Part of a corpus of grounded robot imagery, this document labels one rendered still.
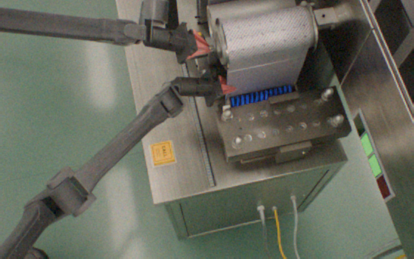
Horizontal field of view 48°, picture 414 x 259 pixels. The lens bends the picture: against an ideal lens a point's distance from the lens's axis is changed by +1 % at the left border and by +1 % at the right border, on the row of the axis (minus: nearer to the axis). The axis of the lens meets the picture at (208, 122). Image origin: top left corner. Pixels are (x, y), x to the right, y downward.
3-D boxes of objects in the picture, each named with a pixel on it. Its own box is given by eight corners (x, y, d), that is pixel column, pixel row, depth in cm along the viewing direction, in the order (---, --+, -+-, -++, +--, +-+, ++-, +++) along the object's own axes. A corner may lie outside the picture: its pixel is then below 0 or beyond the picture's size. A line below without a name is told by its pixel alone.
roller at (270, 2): (206, 21, 151) (206, -3, 140) (282, 6, 154) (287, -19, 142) (215, 52, 147) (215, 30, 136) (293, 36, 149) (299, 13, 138)
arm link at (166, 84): (174, 118, 133) (157, 94, 130) (157, 119, 143) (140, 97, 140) (202, 92, 138) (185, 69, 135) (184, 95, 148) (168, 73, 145)
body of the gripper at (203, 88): (211, 107, 142) (191, 107, 139) (204, 78, 146) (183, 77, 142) (222, 97, 137) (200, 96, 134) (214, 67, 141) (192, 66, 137)
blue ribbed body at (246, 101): (228, 100, 152) (228, 95, 149) (292, 86, 154) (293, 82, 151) (231, 109, 151) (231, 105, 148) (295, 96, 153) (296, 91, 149)
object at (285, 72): (225, 98, 152) (227, 71, 135) (294, 83, 154) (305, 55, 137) (225, 99, 152) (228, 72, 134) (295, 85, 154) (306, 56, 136)
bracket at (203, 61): (195, 87, 166) (192, 40, 138) (213, 83, 167) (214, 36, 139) (198, 100, 164) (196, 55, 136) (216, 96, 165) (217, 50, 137)
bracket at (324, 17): (311, 13, 133) (313, 9, 131) (331, 9, 134) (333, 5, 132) (317, 28, 131) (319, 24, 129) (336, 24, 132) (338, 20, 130)
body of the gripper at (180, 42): (183, 65, 130) (161, 61, 125) (176, 35, 134) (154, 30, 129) (197, 52, 125) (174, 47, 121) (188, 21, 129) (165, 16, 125)
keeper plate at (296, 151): (274, 157, 155) (279, 146, 145) (303, 152, 156) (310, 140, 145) (276, 165, 154) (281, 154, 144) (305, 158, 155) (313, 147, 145)
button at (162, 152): (150, 146, 158) (149, 144, 155) (171, 142, 158) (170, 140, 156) (154, 166, 155) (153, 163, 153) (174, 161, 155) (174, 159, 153)
